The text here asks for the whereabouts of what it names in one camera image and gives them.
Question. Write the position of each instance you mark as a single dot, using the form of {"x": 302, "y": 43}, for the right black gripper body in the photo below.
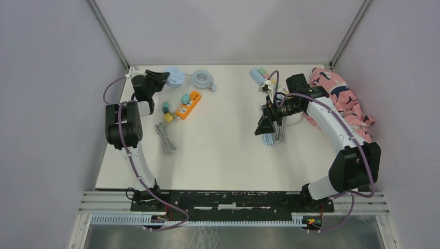
{"x": 288, "y": 108}

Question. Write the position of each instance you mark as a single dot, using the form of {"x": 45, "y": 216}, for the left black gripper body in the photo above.
{"x": 152, "y": 88}

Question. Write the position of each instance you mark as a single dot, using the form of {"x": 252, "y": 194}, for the round blue power socket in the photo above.
{"x": 176, "y": 77}

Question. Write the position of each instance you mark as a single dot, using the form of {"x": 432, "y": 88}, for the teal USB charger plug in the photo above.
{"x": 166, "y": 107}

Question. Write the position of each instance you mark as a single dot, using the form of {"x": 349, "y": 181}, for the yellow USB charger plug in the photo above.
{"x": 169, "y": 117}

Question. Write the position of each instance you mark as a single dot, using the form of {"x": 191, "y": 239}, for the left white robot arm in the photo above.
{"x": 123, "y": 126}

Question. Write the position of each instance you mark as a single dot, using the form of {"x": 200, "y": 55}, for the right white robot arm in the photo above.
{"x": 357, "y": 161}

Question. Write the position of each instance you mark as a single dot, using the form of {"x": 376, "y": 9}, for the teal plug on orange strip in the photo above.
{"x": 186, "y": 99}

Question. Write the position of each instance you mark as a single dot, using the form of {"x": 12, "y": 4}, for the white power strip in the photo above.
{"x": 282, "y": 91}

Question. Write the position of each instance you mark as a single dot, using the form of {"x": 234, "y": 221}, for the orange power strip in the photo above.
{"x": 183, "y": 111}

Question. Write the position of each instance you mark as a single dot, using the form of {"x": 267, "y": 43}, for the long blue power strip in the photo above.
{"x": 259, "y": 75}

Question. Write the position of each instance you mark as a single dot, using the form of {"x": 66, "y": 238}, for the pink patterned cloth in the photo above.
{"x": 344, "y": 100}

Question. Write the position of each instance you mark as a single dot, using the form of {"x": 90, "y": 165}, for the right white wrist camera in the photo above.
{"x": 267, "y": 87}

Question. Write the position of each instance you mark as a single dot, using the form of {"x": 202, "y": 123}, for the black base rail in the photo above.
{"x": 229, "y": 206}

